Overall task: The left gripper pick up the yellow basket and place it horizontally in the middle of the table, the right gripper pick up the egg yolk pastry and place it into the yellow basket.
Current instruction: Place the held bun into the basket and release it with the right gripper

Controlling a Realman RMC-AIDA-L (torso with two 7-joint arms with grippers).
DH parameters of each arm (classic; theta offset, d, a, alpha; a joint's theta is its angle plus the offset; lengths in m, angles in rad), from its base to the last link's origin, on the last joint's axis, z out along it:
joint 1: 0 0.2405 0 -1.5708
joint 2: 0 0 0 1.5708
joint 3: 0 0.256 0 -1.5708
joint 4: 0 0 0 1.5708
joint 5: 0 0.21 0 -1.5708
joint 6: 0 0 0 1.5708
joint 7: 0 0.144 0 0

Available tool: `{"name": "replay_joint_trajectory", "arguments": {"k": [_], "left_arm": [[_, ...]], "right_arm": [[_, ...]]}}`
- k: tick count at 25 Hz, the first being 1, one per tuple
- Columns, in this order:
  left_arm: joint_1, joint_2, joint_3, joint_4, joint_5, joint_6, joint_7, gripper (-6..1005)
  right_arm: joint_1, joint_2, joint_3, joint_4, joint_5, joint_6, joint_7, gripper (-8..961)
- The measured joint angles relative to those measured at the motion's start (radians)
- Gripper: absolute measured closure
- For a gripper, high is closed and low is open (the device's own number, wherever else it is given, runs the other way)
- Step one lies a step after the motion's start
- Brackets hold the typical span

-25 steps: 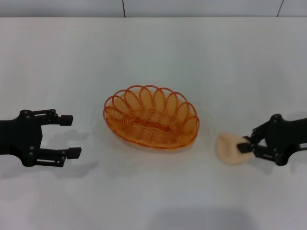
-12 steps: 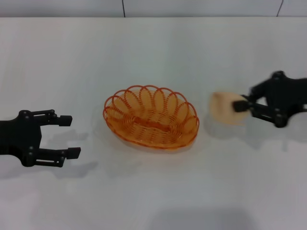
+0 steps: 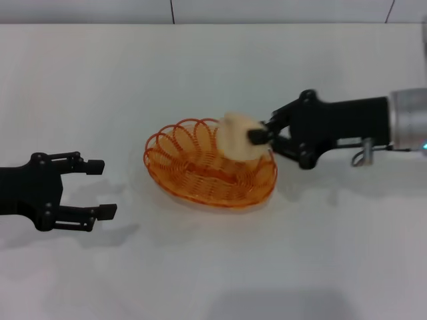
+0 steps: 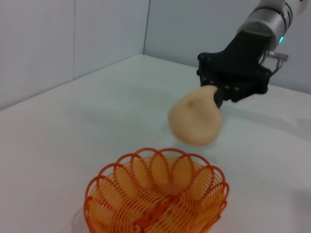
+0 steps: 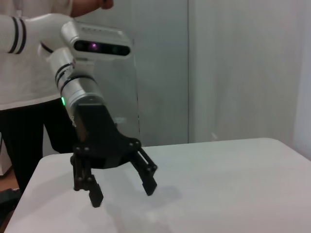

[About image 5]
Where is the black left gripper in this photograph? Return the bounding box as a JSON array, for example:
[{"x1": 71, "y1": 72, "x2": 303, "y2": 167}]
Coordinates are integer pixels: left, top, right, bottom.
[{"x1": 69, "y1": 102, "x2": 158, "y2": 208}]

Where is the person bare forearm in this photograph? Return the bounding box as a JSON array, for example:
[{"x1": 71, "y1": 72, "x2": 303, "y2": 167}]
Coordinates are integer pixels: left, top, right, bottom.
[{"x1": 71, "y1": 0, "x2": 115, "y2": 18}]

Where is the black box with plugs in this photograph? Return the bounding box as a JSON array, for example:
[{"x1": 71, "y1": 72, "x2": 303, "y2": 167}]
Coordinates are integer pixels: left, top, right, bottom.
[{"x1": 0, "y1": 188, "x2": 20, "y2": 215}]

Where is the person in white shirt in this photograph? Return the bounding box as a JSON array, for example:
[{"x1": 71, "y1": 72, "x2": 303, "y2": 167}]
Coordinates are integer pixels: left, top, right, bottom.
[{"x1": 0, "y1": 0, "x2": 79, "y2": 194}]

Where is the white pedestal cabinet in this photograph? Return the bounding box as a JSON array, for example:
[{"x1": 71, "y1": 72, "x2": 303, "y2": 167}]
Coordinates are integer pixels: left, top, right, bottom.
[{"x1": 0, "y1": 132, "x2": 12, "y2": 177}]

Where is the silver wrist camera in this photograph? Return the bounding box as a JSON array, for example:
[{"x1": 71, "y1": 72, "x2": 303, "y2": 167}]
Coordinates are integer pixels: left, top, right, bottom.
[{"x1": 60, "y1": 21, "x2": 134, "y2": 62}]

